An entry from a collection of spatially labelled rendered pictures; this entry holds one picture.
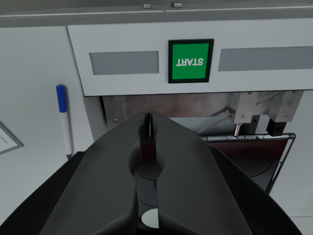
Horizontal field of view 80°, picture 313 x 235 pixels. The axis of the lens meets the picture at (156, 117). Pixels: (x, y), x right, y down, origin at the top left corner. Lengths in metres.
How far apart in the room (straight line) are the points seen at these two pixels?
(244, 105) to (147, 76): 0.20
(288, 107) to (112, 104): 0.32
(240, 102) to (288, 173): 0.39
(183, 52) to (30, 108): 0.23
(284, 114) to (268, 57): 0.16
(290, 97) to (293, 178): 0.38
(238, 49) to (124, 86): 0.16
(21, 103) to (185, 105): 0.27
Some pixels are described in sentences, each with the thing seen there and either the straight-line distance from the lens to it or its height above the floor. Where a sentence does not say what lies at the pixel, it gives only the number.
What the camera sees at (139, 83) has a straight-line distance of 0.27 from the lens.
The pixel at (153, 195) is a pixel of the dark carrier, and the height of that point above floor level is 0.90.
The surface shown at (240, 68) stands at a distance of 0.29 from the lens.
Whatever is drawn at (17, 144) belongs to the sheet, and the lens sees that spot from 0.39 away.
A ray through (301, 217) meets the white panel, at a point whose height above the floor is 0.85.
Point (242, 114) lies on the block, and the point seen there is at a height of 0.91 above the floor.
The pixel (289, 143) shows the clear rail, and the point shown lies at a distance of 0.50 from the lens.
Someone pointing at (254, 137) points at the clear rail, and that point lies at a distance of 0.44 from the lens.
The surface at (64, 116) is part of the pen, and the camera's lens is 0.30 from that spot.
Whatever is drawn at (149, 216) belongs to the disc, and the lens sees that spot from 0.61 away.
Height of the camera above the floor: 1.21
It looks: 58 degrees down
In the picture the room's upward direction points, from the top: 178 degrees clockwise
